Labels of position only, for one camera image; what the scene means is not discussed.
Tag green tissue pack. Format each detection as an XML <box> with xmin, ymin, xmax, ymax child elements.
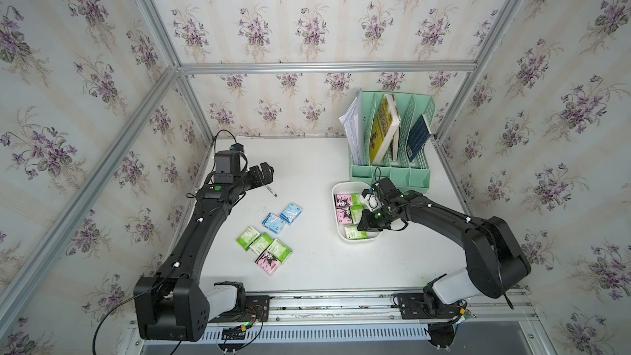
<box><xmin>267</xmin><ymin>239</ymin><xmax>292</xmax><ymax>264</ymax></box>
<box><xmin>351</xmin><ymin>193</ymin><xmax>365</xmax><ymax>206</ymax></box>
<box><xmin>249</xmin><ymin>233</ymin><xmax>274</xmax><ymax>256</ymax></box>
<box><xmin>344</xmin><ymin>225</ymin><xmax>368</xmax><ymax>241</ymax></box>
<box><xmin>350</xmin><ymin>205</ymin><xmax>364</xmax><ymax>225</ymax></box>
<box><xmin>237</xmin><ymin>226</ymin><xmax>261</xmax><ymax>251</ymax></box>

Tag pink tissue pack top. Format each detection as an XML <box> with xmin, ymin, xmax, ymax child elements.
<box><xmin>334</xmin><ymin>194</ymin><xmax>354</xmax><ymax>208</ymax></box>

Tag pink tissue pack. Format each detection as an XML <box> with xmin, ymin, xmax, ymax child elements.
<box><xmin>334</xmin><ymin>194</ymin><xmax>354</xmax><ymax>208</ymax></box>
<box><xmin>335</xmin><ymin>206</ymin><xmax>353</xmax><ymax>226</ymax></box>
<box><xmin>256</xmin><ymin>251</ymin><xmax>282</xmax><ymax>275</ymax></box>

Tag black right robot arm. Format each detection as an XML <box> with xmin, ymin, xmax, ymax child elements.
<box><xmin>358</xmin><ymin>177</ymin><xmax>532</xmax><ymax>305</ymax></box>

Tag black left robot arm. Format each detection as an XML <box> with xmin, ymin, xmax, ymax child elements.
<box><xmin>133</xmin><ymin>143</ymin><xmax>274</xmax><ymax>342</ymax></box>

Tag white plastic storage box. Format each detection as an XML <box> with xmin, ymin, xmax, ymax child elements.
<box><xmin>331</xmin><ymin>182</ymin><xmax>381</xmax><ymax>244</ymax></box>

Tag red capped marker pen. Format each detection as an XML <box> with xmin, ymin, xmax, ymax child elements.
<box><xmin>266</xmin><ymin>185</ymin><xmax>278</xmax><ymax>197</ymax></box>

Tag blue tissue pack right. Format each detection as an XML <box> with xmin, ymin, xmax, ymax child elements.
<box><xmin>280</xmin><ymin>203</ymin><xmax>302</xmax><ymax>225</ymax></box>

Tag blue tissue pack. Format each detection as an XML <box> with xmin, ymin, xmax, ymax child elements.
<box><xmin>262</xmin><ymin>213</ymin><xmax>286</xmax><ymax>234</ymax></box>
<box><xmin>280</xmin><ymin>203</ymin><xmax>302</xmax><ymax>225</ymax></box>

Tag blue tissue pack left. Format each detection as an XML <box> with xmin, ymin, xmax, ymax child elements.
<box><xmin>262</xmin><ymin>213</ymin><xmax>286</xmax><ymax>234</ymax></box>

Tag green plastic file organizer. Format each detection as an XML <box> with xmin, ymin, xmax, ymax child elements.
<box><xmin>348</xmin><ymin>93</ymin><xmax>435</xmax><ymax>193</ymax></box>

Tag pink tissue pack bottom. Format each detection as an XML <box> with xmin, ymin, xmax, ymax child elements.
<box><xmin>256</xmin><ymin>251</ymin><xmax>282</xmax><ymax>275</ymax></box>

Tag thin book in organizer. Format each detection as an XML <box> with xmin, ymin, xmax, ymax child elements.
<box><xmin>390</xmin><ymin>129</ymin><xmax>399</xmax><ymax>160</ymax></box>

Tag dark blue notebook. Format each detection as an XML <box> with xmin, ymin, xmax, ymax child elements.
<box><xmin>406</xmin><ymin>115</ymin><xmax>432</xmax><ymax>163</ymax></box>

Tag white paper stack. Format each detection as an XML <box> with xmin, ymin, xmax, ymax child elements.
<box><xmin>339</xmin><ymin>89</ymin><xmax>364</xmax><ymax>165</ymax></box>

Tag yellow book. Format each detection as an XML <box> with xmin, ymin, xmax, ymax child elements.
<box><xmin>369</xmin><ymin>94</ymin><xmax>401</xmax><ymax>165</ymax></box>

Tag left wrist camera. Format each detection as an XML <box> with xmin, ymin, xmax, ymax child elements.
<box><xmin>229</xmin><ymin>143</ymin><xmax>245</xmax><ymax>156</ymax></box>

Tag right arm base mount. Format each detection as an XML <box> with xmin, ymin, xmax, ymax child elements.
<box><xmin>393</xmin><ymin>291</ymin><xmax>468</xmax><ymax>321</ymax></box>

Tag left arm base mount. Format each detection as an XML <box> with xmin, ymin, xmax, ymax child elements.
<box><xmin>202</xmin><ymin>281</ymin><xmax>271</xmax><ymax>323</ymax></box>

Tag aluminium frame profiles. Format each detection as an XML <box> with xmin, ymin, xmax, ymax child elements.
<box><xmin>1</xmin><ymin>0</ymin><xmax>505</xmax><ymax>332</ymax></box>

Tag aluminium mounting rail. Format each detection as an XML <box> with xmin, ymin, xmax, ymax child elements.
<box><xmin>129</xmin><ymin>288</ymin><xmax>538</xmax><ymax>329</ymax></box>

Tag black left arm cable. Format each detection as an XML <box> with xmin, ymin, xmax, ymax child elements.
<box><xmin>92</xmin><ymin>290</ymin><xmax>149</xmax><ymax>355</ymax></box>

